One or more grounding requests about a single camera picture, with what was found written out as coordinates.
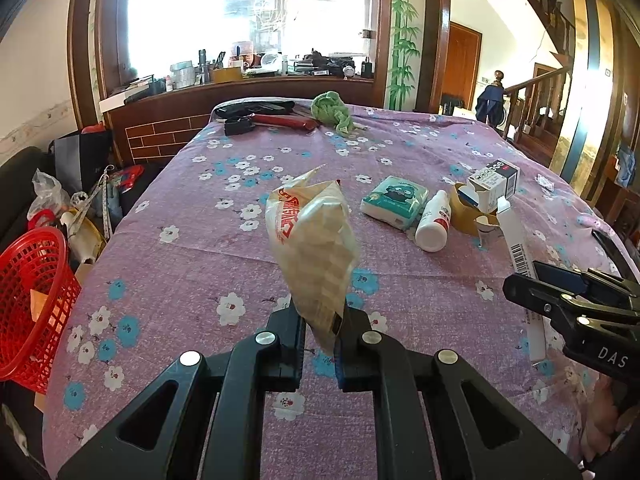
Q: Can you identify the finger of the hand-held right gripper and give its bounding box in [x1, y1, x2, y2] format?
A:
[532, 260, 640, 306]
[502, 274, 631, 335]

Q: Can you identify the black smartphone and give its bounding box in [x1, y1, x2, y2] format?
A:
[592, 229, 631, 271]

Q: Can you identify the red plastic packet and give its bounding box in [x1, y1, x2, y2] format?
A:
[112, 165, 145, 191]

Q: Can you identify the beige red-printed plastic bag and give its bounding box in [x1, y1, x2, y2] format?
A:
[264, 164, 360, 356]

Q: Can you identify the white flat box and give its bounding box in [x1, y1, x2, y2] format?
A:
[99, 91, 151, 113]

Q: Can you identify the green cloth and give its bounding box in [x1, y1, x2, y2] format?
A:
[311, 91, 357, 136]

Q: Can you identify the bamboo painted pillar panel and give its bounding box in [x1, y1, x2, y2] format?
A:
[387, 0, 426, 111]

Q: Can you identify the blue plastic bag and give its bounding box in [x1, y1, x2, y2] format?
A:
[615, 145, 638, 186]

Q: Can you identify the red handled tool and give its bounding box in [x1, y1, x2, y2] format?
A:
[250, 114, 321, 132]

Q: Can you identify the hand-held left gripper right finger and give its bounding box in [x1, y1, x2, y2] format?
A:
[336, 307, 583, 480]

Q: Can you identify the golden door frame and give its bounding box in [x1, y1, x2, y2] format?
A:
[550, 0, 616, 201]

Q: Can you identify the clear plastic bag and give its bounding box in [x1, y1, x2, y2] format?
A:
[27, 169, 71, 221]

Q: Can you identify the brown packing tape roll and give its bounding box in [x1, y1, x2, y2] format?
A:
[448, 182, 501, 237]

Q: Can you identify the white plastic bottle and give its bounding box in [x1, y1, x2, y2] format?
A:
[414, 190, 452, 252]

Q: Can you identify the black paper bag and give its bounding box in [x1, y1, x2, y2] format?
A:
[50, 130, 113, 196]

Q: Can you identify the wooden door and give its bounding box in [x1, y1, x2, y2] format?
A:
[442, 21, 483, 111]

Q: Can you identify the red plastic mesh basket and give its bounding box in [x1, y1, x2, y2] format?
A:
[0, 226, 82, 395]

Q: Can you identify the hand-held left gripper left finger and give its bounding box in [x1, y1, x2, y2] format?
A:
[57, 305, 308, 480]

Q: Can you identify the black sofa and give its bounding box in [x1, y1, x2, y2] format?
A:
[0, 146, 56, 241]

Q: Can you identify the teal printed tissue pack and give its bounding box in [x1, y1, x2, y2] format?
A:
[361, 176, 430, 231]

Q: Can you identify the orange cardboard box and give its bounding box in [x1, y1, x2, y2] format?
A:
[30, 287, 52, 322]

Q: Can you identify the wooden staircase flight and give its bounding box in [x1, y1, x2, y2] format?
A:
[525, 0, 576, 68]

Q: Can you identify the red round container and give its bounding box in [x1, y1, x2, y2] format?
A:
[27, 207, 63, 231]

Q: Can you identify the long white medicine box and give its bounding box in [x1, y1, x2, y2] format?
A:
[496, 196, 547, 363]

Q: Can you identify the small white blue box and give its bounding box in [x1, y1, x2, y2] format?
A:
[466, 159, 521, 215]

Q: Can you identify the wooden stair railing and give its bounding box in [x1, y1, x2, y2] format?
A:
[495, 67, 571, 146]

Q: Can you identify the person's right hand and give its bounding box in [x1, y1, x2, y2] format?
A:
[590, 377, 640, 461]

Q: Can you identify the dark blue jacket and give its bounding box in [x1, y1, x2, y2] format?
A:
[474, 84, 505, 126]

